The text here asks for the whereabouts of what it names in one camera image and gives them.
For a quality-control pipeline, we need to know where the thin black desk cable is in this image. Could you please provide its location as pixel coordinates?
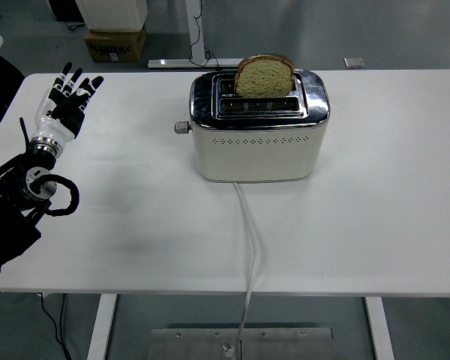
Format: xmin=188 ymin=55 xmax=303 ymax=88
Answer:
xmin=189 ymin=0 xmax=222 ymax=71

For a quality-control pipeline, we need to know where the white table leg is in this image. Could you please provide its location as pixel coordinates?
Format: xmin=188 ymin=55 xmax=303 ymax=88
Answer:
xmin=364 ymin=297 xmax=395 ymax=360
xmin=85 ymin=294 xmax=118 ymax=360

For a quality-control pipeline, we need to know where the black box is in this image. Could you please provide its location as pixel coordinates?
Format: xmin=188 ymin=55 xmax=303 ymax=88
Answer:
xmin=47 ymin=0 xmax=86 ymax=23

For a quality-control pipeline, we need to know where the cream chrome toaster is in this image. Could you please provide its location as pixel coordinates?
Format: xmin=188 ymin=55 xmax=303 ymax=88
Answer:
xmin=189 ymin=68 xmax=331 ymax=184

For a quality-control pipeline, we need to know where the grey metal plate with screws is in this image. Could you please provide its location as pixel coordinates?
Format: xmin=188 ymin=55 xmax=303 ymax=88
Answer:
xmin=148 ymin=327 xmax=334 ymax=360

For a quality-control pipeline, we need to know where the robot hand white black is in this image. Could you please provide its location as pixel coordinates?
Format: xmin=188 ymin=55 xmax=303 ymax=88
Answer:
xmin=29 ymin=61 xmax=105 ymax=151

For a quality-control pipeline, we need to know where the white desk leg frame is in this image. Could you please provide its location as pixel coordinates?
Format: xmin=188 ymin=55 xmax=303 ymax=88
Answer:
xmin=148 ymin=0 xmax=245 ymax=70

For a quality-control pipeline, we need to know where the brown bread slice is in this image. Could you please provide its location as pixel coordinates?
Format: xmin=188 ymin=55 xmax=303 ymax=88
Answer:
xmin=234 ymin=53 xmax=296 ymax=99

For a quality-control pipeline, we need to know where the black cable under table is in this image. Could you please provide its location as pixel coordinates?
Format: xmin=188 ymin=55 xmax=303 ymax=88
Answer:
xmin=40 ymin=294 xmax=73 ymax=360
xmin=58 ymin=294 xmax=67 ymax=342

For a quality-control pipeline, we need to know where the white toaster power cable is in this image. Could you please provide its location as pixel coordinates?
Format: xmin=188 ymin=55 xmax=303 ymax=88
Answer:
xmin=220 ymin=181 xmax=262 ymax=356

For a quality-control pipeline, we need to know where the black chair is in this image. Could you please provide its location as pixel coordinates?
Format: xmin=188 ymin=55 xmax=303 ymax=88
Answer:
xmin=0 ymin=52 xmax=26 ymax=146

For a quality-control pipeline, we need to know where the brown cardboard box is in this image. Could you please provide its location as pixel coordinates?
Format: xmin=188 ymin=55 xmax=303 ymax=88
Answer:
xmin=84 ymin=25 xmax=148 ymax=63

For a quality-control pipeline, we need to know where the white plastic container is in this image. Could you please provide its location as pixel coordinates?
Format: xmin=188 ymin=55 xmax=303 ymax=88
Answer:
xmin=74 ymin=0 xmax=149 ymax=32

